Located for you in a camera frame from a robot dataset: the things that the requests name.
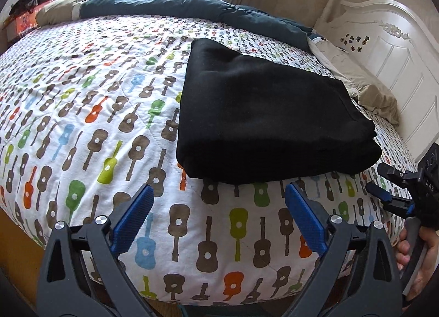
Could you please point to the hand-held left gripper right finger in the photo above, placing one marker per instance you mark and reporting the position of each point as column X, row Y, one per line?
column 305, row 217

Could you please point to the person's right hand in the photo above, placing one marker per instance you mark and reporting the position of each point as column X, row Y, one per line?
column 431, row 255

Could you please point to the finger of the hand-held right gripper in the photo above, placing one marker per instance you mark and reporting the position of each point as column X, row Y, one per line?
column 398, row 176
column 391, row 202

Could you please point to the white headboard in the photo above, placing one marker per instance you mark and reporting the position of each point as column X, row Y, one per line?
column 404, row 63

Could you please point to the beige pillow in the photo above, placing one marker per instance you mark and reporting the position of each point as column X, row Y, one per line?
column 370, row 97

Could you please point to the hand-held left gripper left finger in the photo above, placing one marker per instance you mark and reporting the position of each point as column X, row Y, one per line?
column 133, row 221

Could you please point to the teal and beige duvet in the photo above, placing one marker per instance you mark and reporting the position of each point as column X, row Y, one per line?
column 164, row 3

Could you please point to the guitar printed bed sheet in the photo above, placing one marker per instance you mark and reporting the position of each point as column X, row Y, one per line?
column 85, row 80

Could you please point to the black pants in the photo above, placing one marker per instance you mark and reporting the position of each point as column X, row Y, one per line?
column 260, row 114

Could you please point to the black bag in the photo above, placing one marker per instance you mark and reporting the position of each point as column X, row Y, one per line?
column 25, row 3

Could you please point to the orange box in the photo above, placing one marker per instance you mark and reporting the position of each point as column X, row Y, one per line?
column 24, row 22

